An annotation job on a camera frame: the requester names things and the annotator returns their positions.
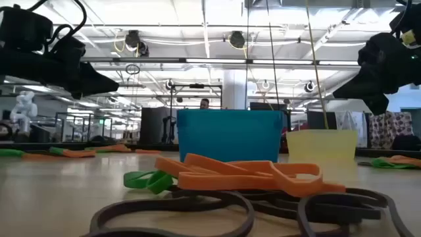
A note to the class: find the person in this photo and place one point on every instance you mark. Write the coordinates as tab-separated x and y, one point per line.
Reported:
204	103

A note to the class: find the patterned hanging cloth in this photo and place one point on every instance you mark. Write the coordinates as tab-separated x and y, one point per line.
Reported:
391	125

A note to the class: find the black stand frame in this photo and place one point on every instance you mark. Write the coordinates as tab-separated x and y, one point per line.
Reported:
197	86

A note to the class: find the black partition screen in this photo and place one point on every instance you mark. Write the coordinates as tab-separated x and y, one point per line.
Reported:
154	125

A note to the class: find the black monitor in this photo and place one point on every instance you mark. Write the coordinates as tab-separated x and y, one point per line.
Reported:
263	106

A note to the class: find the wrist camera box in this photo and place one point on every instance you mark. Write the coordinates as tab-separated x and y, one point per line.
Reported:
23	29
411	23

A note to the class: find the white hanging cloth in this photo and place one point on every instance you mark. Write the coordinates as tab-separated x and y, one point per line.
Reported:
353	123

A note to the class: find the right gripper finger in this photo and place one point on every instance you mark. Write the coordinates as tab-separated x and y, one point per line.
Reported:
361	87
377	103

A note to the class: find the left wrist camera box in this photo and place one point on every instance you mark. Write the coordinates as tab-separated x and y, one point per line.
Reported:
23	29

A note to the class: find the black metal rack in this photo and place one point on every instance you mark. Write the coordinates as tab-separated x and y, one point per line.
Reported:
82	113

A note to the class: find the black rubber band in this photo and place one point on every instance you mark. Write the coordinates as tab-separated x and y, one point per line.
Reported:
131	204
363	163
303	214
345	212

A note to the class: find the ceiling light strip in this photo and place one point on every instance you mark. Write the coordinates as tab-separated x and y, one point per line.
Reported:
213	61

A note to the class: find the red background item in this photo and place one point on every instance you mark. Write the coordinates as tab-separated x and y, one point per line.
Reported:
297	126

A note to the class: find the black bag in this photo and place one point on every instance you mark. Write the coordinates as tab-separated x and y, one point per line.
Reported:
406	143

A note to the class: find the yellow plastic basket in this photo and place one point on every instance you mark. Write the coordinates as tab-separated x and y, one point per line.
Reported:
322	145

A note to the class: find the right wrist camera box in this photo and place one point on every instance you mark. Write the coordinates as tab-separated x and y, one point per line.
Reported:
411	23

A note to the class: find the black panel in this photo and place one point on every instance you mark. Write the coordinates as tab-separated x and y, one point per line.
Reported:
317	120

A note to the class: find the blue plastic basket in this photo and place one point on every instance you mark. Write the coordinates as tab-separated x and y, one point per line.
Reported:
230	135

